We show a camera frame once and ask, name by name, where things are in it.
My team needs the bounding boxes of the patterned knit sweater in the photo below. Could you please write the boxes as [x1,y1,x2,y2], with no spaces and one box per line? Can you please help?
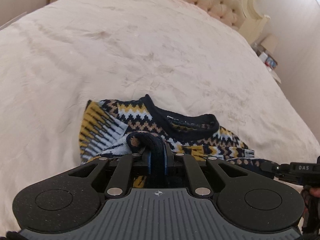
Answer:
[78,94,276,189]

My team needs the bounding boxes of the right hand in lace glove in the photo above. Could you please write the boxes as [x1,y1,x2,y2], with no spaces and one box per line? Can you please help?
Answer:
[301,186,319,235]

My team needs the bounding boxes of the cream bedspread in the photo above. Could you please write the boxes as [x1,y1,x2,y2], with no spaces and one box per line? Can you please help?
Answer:
[1,0,319,233]

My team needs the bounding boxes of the far bedside nightstand with items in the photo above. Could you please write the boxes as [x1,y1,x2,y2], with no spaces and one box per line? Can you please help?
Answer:
[251,34,281,85]

